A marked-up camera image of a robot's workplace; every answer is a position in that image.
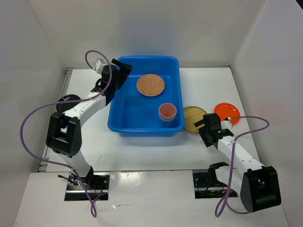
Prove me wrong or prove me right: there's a light woven bamboo tray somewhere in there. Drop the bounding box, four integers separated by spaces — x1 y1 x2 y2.
184 106 207 134

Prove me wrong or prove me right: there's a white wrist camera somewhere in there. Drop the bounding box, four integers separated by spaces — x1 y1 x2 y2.
95 58 107 75
221 117 233 130

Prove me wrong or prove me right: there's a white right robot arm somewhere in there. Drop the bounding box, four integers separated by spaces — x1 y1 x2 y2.
194 113 281 217

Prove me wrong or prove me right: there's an orange woven bamboo tray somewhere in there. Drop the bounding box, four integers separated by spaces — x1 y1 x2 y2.
136 74 165 97

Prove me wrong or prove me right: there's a pink plastic cup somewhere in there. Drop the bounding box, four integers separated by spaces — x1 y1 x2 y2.
159 103 177 121

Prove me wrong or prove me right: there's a black round plate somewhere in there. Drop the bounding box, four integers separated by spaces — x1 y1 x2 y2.
56 94 81 113

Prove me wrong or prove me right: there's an orange plastic bowl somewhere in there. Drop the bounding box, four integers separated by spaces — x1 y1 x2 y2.
214 103 241 125

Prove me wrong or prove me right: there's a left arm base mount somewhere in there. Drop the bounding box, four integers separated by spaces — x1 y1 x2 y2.
58 172 110 201

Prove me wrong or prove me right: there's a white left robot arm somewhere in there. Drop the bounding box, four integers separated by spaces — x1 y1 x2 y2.
46 59 132 189

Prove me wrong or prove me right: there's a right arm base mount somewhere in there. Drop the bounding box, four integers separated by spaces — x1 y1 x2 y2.
192 170 227 199

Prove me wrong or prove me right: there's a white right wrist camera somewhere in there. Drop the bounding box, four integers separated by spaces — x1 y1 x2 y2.
221 117 233 130

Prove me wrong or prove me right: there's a blue plastic bin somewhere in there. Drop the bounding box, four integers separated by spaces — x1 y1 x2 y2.
107 55 185 137

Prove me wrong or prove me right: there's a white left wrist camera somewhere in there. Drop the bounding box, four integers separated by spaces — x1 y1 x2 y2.
95 58 107 75

